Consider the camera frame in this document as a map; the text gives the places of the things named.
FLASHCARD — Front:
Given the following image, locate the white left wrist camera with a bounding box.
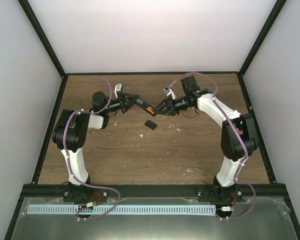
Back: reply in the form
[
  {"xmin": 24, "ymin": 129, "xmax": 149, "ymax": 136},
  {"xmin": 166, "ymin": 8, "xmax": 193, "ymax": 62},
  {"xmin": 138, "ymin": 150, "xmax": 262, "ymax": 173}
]
[{"xmin": 114, "ymin": 83, "xmax": 123, "ymax": 99}]

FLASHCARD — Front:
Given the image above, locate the black aluminium front rail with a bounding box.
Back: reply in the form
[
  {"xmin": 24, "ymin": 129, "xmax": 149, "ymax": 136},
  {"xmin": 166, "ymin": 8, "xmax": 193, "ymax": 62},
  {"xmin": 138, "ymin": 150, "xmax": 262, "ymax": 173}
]
[{"xmin": 19, "ymin": 183, "xmax": 290, "ymax": 202}]

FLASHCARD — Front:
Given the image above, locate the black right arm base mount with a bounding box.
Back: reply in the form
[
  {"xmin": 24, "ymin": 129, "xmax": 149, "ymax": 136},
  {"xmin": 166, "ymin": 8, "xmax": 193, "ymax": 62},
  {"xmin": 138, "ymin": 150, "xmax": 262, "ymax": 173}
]
[{"xmin": 195, "ymin": 184, "xmax": 243, "ymax": 203}]

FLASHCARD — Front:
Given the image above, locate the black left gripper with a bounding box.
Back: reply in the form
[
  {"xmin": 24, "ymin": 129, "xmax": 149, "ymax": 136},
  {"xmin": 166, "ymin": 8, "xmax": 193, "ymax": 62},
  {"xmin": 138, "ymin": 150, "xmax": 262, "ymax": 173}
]
[{"xmin": 102, "ymin": 92, "xmax": 138, "ymax": 114}]

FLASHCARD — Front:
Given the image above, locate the black battery compartment cover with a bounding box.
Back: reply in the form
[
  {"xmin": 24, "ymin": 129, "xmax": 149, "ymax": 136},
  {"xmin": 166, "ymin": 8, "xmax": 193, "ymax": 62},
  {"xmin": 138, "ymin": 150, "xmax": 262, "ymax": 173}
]
[{"xmin": 144, "ymin": 119, "xmax": 158, "ymax": 130}]

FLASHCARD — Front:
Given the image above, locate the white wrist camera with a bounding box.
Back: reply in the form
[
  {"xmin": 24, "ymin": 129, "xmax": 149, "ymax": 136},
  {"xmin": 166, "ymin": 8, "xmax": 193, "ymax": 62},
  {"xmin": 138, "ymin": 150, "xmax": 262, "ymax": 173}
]
[
  {"xmin": 114, "ymin": 83, "xmax": 123, "ymax": 99},
  {"xmin": 162, "ymin": 86, "xmax": 176, "ymax": 100}
]

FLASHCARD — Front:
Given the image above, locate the orange battery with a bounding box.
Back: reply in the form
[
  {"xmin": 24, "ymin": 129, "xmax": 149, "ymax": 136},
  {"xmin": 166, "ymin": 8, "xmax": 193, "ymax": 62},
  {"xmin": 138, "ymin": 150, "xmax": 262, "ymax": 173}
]
[{"xmin": 146, "ymin": 107, "xmax": 155, "ymax": 114}]

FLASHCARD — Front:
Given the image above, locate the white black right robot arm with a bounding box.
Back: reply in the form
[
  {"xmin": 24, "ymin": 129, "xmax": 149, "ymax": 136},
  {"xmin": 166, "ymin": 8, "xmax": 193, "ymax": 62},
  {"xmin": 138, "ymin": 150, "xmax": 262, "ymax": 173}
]
[{"xmin": 153, "ymin": 72, "xmax": 259, "ymax": 202}]

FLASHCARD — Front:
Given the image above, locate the black remote control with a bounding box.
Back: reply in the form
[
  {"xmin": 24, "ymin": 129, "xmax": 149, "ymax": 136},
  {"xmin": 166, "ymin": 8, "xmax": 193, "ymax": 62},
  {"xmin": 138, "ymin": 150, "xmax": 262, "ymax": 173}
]
[{"xmin": 134, "ymin": 98, "xmax": 155, "ymax": 116}]

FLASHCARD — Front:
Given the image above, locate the clear plastic front sheet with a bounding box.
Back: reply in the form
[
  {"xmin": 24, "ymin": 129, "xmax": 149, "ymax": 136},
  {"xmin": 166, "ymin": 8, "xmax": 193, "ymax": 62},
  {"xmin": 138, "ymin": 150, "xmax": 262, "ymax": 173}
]
[{"xmin": 11, "ymin": 197, "xmax": 297, "ymax": 240}]

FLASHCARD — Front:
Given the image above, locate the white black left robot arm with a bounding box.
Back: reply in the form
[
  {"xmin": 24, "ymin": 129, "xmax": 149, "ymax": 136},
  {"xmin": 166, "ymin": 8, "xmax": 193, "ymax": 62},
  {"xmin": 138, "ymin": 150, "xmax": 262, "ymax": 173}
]
[{"xmin": 52, "ymin": 91, "xmax": 139, "ymax": 202}]

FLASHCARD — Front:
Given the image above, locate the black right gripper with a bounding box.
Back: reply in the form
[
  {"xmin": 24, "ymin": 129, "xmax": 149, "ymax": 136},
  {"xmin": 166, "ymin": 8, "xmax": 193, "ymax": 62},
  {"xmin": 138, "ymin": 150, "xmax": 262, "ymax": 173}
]
[{"xmin": 154, "ymin": 96, "xmax": 193, "ymax": 117}]

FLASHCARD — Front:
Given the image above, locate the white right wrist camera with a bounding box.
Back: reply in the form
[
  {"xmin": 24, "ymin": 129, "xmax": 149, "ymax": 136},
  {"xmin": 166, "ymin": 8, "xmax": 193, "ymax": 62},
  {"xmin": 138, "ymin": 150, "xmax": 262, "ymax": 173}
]
[{"xmin": 162, "ymin": 86, "xmax": 176, "ymax": 100}]

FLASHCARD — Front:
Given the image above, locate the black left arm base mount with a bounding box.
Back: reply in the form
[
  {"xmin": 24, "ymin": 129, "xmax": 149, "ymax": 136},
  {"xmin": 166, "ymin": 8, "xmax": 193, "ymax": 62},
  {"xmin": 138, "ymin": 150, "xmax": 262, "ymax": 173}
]
[{"xmin": 62, "ymin": 182, "xmax": 109, "ymax": 203}]

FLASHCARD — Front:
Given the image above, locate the light blue slotted cable duct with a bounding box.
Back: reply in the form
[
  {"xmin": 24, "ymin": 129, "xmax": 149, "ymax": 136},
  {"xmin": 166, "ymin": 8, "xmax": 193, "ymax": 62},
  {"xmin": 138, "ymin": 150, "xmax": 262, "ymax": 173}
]
[{"xmin": 26, "ymin": 204, "xmax": 216, "ymax": 216}]

